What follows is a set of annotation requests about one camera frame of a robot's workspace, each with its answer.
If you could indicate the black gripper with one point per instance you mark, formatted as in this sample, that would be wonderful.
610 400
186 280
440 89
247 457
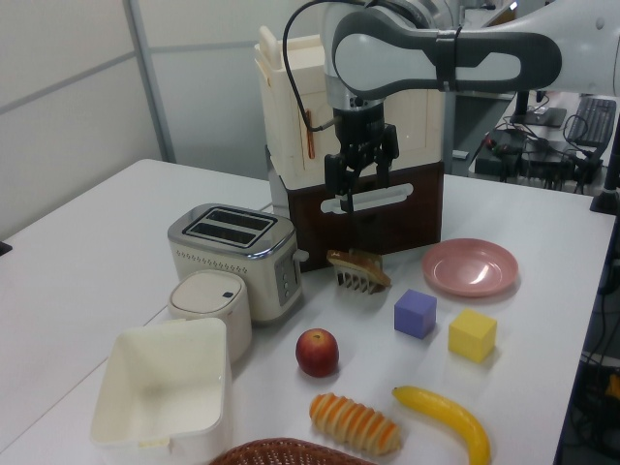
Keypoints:
361 128

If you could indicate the purple cube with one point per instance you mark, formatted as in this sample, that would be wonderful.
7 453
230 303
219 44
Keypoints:
412 315

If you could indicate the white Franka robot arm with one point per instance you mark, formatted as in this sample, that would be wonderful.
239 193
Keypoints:
484 48

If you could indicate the pink plate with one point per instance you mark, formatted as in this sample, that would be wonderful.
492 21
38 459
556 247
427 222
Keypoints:
467 269

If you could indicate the yellow cube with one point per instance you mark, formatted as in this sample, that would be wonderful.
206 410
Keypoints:
471 336

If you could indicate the toast rack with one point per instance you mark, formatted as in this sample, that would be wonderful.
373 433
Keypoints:
351 283

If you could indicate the black electronics box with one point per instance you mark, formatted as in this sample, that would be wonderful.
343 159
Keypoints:
496 155

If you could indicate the cream and silver toaster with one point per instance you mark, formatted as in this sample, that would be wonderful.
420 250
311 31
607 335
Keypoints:
218 257

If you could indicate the black computer monitor with stand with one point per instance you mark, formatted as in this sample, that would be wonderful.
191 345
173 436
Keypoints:
537 116

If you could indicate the red apple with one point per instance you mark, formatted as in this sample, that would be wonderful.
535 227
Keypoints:
317 353

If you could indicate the small white lidded trash can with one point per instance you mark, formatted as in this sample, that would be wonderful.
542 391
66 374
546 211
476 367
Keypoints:
208 295

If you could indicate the black keyboard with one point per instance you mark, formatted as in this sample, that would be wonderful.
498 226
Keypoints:
591 118

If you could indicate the long orange striped bread roll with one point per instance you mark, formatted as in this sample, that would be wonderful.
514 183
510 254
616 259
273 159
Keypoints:
353 425

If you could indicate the yellow banana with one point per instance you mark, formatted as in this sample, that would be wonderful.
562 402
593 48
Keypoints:
450 412

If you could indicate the white square plastic bin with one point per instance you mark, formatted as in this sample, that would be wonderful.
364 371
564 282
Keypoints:
160 378

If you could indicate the brown wicker basket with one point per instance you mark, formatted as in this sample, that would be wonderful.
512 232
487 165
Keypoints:
281 453

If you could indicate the black flat object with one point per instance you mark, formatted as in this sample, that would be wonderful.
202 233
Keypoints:
5 248

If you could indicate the black desk clamp post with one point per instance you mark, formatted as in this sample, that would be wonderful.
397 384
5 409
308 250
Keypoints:
605 194

